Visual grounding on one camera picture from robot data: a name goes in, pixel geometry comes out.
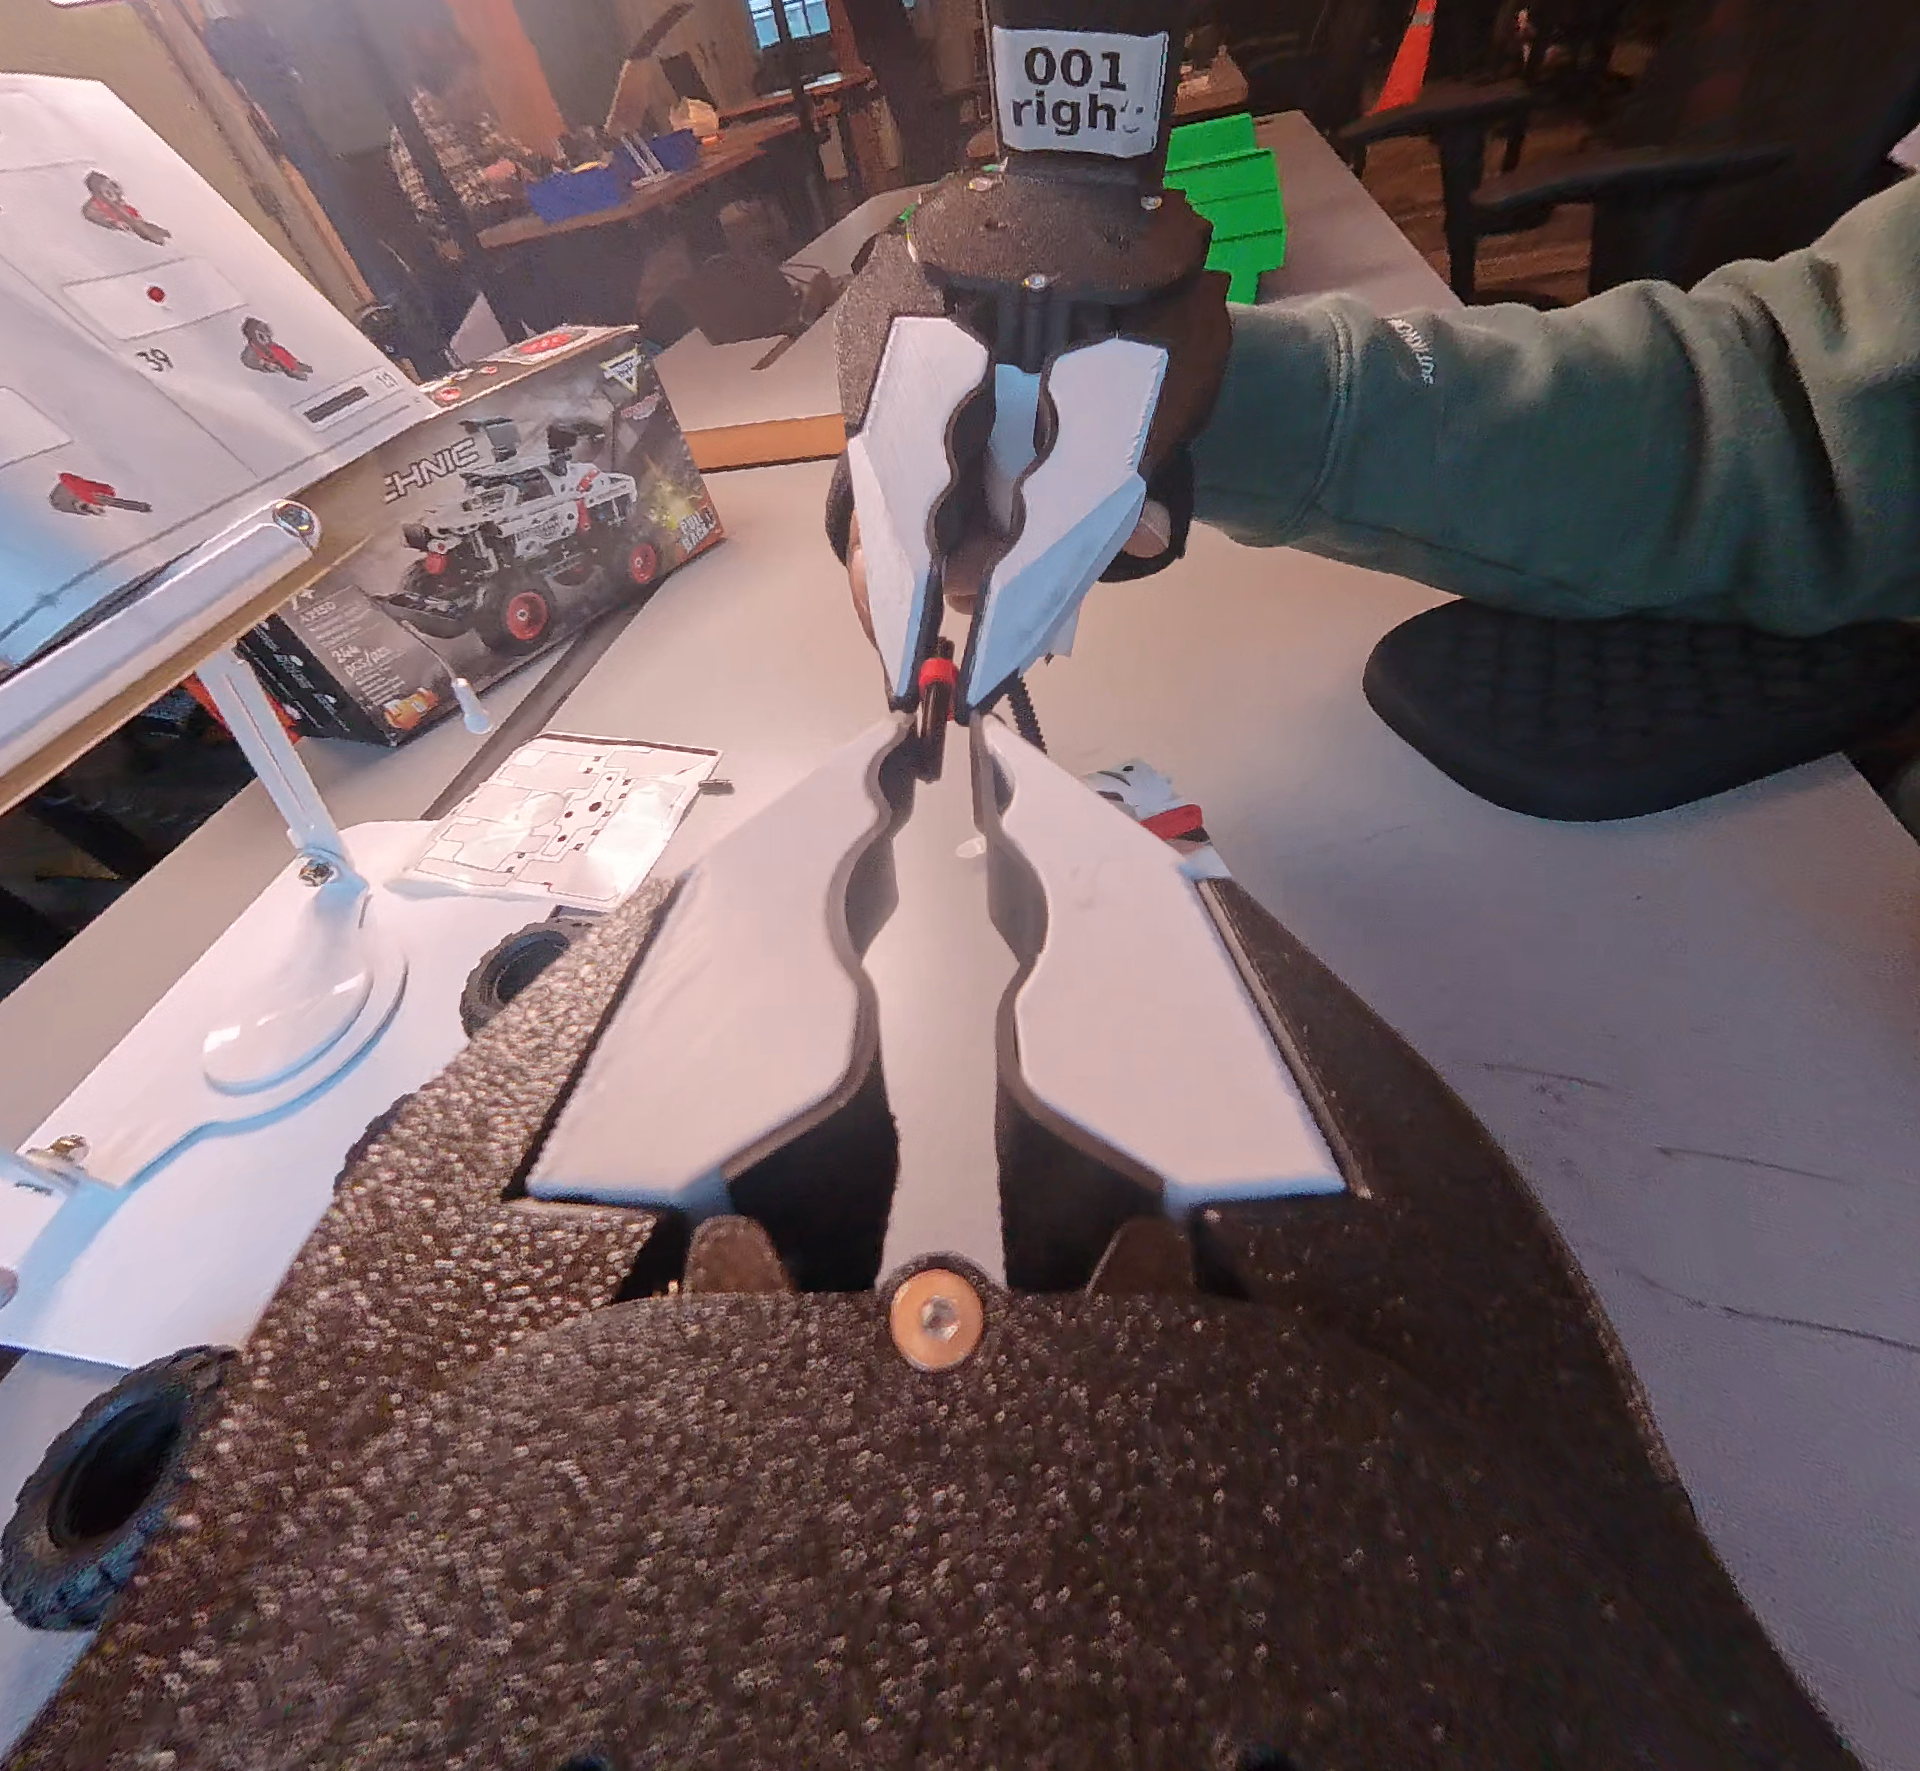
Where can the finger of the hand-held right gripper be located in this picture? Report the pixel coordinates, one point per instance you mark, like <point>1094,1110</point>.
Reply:
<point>1088,466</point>
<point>900,482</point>

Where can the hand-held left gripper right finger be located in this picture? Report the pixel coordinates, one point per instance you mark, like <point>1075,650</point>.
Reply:
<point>1171,1037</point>

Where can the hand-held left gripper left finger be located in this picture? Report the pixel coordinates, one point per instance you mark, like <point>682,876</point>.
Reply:
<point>704,1037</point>

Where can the small white red brick assembly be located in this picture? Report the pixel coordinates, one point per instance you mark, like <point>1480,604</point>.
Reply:
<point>938,693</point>

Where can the white brick toy truck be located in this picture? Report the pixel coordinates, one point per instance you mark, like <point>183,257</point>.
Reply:
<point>1156,810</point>

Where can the white instruction booklet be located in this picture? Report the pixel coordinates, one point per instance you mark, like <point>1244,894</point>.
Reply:
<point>150,376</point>

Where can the grey desk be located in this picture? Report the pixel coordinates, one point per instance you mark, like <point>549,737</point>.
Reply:
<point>1576,1052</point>

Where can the person's right hand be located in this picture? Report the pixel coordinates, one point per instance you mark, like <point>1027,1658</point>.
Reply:
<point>1147,534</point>

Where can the green plastic bin stack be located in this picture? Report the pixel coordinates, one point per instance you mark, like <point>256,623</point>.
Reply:
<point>1246,211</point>

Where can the white sticker sheet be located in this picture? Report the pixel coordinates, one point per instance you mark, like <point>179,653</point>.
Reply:
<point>571,826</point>

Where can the black ridged rod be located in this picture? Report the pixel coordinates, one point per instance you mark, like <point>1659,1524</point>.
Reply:
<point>1027,715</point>

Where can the toy truck cardboard box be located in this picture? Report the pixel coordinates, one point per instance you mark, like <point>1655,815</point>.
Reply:
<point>495,527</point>

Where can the orange traffic cone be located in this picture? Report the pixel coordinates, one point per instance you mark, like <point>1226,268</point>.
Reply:
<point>1413,40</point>

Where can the blue plastic bin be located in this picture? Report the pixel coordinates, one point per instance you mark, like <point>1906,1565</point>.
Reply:
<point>578,192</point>

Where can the black office chair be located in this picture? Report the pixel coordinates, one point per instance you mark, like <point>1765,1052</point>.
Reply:
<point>1576,152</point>

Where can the black chair armrest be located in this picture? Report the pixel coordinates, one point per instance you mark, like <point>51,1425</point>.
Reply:
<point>1621,706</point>

